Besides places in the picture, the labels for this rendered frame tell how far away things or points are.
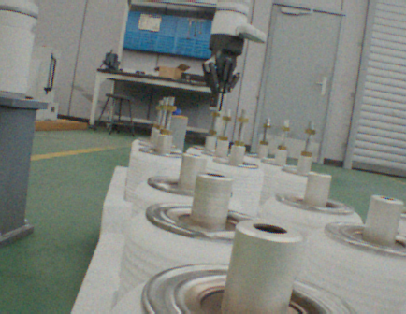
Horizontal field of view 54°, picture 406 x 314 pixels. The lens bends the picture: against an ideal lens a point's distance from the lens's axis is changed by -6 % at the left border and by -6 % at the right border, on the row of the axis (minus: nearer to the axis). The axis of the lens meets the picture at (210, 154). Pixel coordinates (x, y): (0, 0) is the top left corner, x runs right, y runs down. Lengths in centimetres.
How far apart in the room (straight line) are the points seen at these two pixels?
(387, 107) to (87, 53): 428
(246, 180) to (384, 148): 532
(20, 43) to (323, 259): 77
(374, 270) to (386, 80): 573
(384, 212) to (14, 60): 77
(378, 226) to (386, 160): 568
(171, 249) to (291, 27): 572
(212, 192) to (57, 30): 635
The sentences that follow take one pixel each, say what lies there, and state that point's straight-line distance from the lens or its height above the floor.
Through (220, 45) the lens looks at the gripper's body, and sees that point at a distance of 88.
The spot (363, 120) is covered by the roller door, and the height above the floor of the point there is 68.
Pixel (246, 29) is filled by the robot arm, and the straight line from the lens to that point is 85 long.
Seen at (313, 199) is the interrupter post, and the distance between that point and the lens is 39.
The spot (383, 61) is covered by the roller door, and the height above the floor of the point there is 152.
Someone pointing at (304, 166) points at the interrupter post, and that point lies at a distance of 70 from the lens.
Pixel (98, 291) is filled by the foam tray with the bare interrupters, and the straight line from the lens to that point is 32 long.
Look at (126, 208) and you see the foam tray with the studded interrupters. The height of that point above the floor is 18.
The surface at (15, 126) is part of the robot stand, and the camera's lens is 89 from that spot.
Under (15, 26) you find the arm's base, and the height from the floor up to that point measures 44.
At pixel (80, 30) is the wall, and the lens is 640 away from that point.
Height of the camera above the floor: 31
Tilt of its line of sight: 4 degrees down
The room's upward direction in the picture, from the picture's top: 9 degrees clockwise
